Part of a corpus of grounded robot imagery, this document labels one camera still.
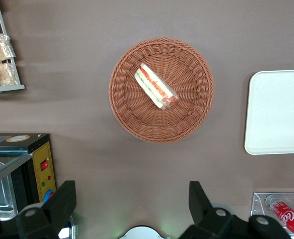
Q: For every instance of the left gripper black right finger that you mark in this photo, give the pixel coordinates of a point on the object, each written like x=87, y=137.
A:
x=206, y=221

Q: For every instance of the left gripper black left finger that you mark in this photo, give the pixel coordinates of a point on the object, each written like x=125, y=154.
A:
x=54, y=209

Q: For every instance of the triangle sandwich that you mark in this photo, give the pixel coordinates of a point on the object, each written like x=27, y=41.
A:
x=154, y=85

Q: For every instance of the beige plastic tray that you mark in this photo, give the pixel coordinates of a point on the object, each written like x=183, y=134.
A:
x=276, y=112

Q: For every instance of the round brown wicker basket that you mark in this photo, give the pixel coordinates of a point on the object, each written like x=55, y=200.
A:
x=187, y=74

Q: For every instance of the clear acrylic bottle rack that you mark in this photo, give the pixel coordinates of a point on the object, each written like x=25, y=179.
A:
x=257, y=201

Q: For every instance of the steel warmer pan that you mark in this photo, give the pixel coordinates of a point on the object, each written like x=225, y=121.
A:
x=0, y=196

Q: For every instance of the black food warmer cabinet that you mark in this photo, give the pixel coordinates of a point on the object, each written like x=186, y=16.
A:
x=37, y=149

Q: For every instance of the red cola bottle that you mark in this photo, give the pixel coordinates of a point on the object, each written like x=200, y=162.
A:
x=290, y=217

